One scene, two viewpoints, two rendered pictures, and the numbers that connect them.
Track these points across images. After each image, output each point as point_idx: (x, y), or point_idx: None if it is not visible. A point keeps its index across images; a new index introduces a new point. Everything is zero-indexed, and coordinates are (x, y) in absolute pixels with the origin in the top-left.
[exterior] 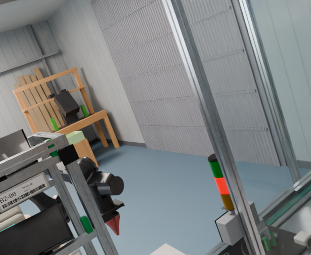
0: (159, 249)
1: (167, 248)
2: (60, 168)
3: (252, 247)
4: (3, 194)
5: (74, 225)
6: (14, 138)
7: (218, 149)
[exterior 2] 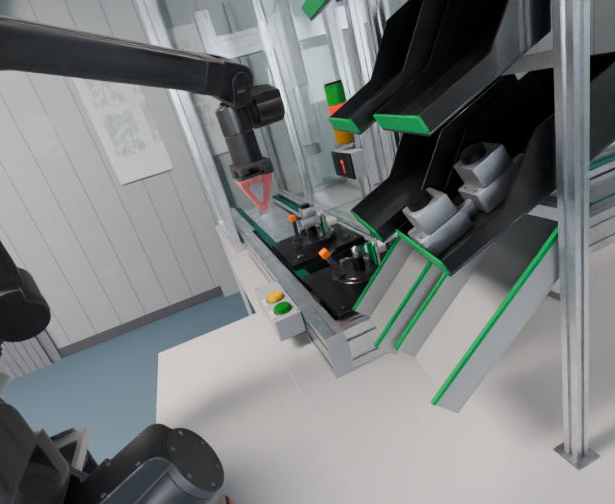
0: (162, 360)
1: (174, 350)
2: (209, 57)
3: (369, 179)
4: None
5: None
6: None
7: (345, 65)
